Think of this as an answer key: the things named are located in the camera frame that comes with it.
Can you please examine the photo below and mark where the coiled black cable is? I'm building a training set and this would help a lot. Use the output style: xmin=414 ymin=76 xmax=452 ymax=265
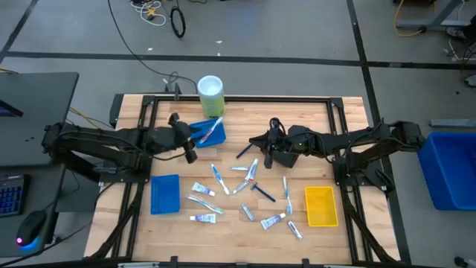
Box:
xmin=170 ymin=6 xmax=187 ymax=39

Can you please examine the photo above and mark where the large blue plastic bin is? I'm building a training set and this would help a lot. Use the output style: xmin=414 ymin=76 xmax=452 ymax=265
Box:
xmin=416 ymin=132 xmax=476 ymax=211

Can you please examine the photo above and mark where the white cable bundle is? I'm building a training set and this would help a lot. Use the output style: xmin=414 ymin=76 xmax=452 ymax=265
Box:
xmin=129 ymin=0 xmax=167 ymax=28

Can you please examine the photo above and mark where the green toothbrush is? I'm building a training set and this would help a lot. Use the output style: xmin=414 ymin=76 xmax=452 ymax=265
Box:
xmin=185 ymin=194 xmax=226 ymax=215

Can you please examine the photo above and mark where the yellow floor cable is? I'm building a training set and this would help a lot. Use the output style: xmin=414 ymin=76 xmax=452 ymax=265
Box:
xmin=393 ymin=0 xmax=437 ymax=38

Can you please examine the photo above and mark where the grey metal bar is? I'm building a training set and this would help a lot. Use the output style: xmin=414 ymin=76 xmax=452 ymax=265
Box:
xmin=429 ymin=118 xmax=476 ymax=129

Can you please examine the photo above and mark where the long black floor cable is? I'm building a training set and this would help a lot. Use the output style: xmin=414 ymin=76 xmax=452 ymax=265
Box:
xmin=106 ymin=0 xmax=199 ymax=95

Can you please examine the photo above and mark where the black backlit keyboard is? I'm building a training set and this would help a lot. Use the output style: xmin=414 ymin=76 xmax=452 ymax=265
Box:
xmin=0 ymin=173 xmax=26 ymax=219

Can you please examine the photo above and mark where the blue white toothbrush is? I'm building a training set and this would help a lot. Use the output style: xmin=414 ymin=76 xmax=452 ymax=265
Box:
xmin=282 ymin=175 xmax=294 ymax=216
xmin=210 ymin=163 xmax=231 ymax=196

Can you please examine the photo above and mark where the red white toothbrush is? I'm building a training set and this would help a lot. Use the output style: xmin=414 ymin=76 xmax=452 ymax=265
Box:
xmin=199 ymin=116 xmax=225 ymax=145

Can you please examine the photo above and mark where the green wipes canister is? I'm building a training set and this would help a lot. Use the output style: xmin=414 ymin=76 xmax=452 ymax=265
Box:
xmin=196 ymin=74 xmax=226 ymax=120

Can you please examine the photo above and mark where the blue plastic basket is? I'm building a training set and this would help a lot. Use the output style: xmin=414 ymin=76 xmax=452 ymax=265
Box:
xmin=189 ymin=118 xmax=228 ymax=149
xmin=149 ymin=173 xmax=181 ymax=216

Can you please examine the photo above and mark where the white flat packet left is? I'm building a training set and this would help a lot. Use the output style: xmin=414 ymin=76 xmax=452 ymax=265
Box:
xmin=189 ymin=213 xmax=218 ymax=225

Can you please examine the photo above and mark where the black aluminium table frame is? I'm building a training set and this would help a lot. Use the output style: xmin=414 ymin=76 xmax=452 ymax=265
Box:
xmin=84 ymin=92 xmax=412 ymax=268

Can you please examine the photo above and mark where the small white toothpaste tube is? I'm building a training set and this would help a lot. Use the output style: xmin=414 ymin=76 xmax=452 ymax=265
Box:
xmin=191 ymin=181 xmax=216 ymax=197
xmin=260 ymin=211 xmax=287 ymax=231

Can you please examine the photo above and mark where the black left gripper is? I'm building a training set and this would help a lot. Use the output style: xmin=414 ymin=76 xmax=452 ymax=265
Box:
xmin=169 ymin=120 xmax=199 ymax=165

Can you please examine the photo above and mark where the grey metal stand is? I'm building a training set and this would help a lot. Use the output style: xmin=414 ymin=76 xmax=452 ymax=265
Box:
xmin=396 ymin=0 xmax=476 ymax=31

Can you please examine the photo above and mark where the black desk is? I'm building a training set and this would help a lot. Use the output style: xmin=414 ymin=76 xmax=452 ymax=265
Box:
xmin=0 ymin=72 xmax=80 ymax=167

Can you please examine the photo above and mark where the thin yellow cable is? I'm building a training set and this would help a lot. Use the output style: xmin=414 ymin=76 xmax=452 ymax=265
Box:
xmin=68 ymin=106 xmax=112 ymax=130

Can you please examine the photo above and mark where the white red toothpaste tube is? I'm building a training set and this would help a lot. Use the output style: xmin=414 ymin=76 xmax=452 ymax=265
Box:
xmin=243 ymin=158 xmax=260 ymax=184

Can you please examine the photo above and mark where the black computer mouse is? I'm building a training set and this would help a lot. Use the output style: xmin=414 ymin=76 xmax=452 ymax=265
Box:
xmin=15 ymin=210 xmax=48 ymax=247

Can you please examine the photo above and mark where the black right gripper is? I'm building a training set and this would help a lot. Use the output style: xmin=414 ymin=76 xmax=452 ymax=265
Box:
xmin=248 ymin=126 xmax=300 ymax=170

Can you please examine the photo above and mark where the black mesh basket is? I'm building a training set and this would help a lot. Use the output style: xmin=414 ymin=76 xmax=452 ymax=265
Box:
xmin=304 ymin=185 xmax=340 ymax=228

